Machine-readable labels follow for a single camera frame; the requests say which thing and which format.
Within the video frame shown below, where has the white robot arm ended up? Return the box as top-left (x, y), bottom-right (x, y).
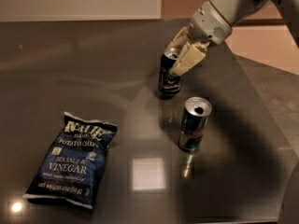
top-left (169, 0), bottom-right (299, 77)

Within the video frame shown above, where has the silver blue redbull can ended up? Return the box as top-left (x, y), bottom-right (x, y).
top-left (178, 97), bottom-right (212, 153)

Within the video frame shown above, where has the blue kettle chips bag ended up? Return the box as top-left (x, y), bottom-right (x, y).
top-left (23, 112), bottom-right (118, 209)

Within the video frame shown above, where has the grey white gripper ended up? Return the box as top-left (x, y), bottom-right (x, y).
top-left (164, 2), bottom-right (232, 77)

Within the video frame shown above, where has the dark blue pepsi can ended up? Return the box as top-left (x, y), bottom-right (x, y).
top-left (158, 48), bottom-right (181, 96)

